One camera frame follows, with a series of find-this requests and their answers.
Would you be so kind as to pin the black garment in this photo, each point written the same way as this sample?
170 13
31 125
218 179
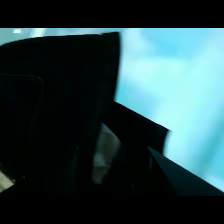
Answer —
60 100

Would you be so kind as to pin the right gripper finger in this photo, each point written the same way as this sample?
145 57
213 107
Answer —
181 180

